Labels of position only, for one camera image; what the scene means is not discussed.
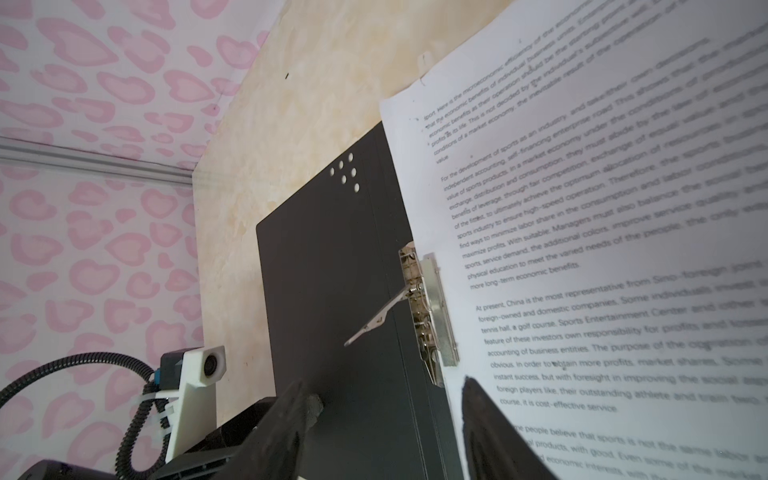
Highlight printed paper sheet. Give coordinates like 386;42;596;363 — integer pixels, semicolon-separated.
380;1;767;479

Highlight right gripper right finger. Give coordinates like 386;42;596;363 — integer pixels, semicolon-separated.
461;377;557;480

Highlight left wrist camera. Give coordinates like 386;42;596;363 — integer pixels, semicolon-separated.
156;346;227;462

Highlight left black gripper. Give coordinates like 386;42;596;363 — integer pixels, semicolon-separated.
19;397;276;480

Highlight left black corrugated cable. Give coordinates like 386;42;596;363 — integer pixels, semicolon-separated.
0;351;172;480

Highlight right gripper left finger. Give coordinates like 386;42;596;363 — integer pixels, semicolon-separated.
213;380;323;480

